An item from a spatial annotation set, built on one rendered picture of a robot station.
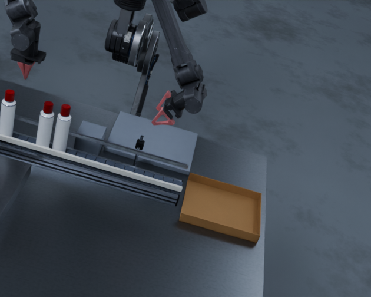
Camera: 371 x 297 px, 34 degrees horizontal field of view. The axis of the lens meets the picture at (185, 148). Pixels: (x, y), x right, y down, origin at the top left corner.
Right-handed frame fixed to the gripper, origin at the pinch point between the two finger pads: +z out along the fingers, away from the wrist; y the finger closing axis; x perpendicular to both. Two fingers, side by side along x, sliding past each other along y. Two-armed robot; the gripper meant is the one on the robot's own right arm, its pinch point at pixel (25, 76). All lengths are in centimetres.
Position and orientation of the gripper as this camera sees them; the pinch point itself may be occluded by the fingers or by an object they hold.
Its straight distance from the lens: 211.9
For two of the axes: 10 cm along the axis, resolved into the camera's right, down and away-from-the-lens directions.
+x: 1.4, -5.4, 8.3
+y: 9.6, 2.8, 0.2
